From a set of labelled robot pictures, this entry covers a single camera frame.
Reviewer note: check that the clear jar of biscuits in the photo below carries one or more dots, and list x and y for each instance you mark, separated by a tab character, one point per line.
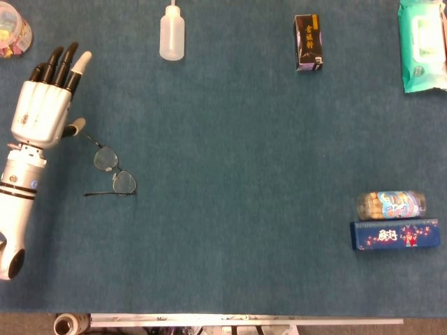
391	205

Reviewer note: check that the clear jar of colourful items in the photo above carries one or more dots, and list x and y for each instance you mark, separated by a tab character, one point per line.
14	31

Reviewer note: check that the translucent white squeeze bottle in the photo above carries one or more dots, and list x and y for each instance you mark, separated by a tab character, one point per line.
172	35

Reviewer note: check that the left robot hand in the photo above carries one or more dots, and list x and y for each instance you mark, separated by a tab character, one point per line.
42	111

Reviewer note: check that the roll of tape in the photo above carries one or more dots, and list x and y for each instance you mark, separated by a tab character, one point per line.
68	324

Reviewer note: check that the green wet wipes pack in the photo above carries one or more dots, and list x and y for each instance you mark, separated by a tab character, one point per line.
422	45

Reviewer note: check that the wire-frame eyeglasses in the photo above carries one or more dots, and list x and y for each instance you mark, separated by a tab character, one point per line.
105	158

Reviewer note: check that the black carton with gold text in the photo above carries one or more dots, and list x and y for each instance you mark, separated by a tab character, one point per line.
308	42

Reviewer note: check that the long blue printed box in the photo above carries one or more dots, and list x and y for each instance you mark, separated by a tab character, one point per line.
394	234

